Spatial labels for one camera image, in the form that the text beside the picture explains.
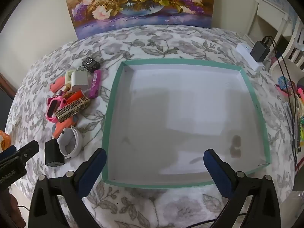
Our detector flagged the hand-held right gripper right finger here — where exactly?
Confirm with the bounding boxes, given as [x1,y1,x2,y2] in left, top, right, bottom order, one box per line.
[204,149,282,228]

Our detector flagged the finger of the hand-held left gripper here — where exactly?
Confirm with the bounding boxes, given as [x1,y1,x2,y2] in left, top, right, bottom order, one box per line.
[0,140,40,165]

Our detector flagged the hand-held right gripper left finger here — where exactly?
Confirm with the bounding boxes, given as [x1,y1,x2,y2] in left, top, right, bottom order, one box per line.
[28,148,107,228]

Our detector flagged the black charger block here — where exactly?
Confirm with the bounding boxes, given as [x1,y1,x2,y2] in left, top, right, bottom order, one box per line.
[45,138,65,167]

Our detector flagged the orange multicoloured toy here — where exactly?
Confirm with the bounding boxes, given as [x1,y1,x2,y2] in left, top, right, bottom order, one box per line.
[53,115,79,139]

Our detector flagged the pink toy watch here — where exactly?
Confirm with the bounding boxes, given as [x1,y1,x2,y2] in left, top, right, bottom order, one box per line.
[46,96,67,123]

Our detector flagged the gold black patterned box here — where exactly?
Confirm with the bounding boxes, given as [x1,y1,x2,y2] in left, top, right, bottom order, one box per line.
[55,97,91,123]

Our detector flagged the teal-rimmed white box tray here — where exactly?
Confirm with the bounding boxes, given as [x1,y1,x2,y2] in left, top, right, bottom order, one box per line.
[102,59,271,190]

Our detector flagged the small colourful doll figure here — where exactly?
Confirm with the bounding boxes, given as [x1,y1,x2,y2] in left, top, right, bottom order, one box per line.
[59,87,72,98]

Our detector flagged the person's left hand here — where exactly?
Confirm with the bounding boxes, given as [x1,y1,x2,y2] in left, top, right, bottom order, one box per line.
[7,192,26,228]

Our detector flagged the orange carton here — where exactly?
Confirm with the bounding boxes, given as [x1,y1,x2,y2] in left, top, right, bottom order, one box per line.
[0,129,11,151]

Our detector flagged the coral pink case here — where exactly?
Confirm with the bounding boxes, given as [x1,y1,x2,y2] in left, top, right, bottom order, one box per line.
[50,76,66,93]

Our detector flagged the red glue stick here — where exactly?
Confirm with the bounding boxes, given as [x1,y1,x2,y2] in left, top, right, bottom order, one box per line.
[66,90,83,101]

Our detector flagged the purple stick gadget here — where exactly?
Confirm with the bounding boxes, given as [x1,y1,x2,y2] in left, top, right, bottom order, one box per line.
[89,70,102,98]

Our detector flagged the white charger cube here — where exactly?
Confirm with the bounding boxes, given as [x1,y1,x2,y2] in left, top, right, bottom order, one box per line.
[71,70,89,92]

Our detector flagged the clear pen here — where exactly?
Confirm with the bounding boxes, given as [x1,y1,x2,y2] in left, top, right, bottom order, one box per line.
[284,102,297,136]

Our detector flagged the pile of colourful toys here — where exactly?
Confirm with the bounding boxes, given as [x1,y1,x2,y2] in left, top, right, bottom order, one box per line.
[294,85,304,148]

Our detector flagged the small black gadget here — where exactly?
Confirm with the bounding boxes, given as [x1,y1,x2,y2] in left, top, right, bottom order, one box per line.
[82,57,98,73]

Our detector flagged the round pink blue toy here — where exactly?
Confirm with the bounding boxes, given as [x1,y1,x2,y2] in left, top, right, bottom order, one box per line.
[275,75,295,96]

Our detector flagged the white power strip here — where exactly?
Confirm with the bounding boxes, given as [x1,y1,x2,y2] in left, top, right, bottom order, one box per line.
[236,43,265,72]

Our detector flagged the black power adapter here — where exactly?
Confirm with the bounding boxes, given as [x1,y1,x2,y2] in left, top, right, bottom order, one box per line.
[250,36,273,63]

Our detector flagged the grey floral blanket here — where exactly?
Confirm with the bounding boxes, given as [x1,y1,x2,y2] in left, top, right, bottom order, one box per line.
[5,25,300,228]

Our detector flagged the white wooden shelf furniture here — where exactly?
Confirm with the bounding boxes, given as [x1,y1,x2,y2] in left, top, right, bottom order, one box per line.
[247,0,304,72]

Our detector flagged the flower painting poster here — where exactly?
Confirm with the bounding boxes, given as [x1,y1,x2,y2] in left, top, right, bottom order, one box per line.
[62,0,215,40]

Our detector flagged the black cables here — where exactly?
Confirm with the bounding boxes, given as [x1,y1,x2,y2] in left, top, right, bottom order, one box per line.
[268,37,300,169]

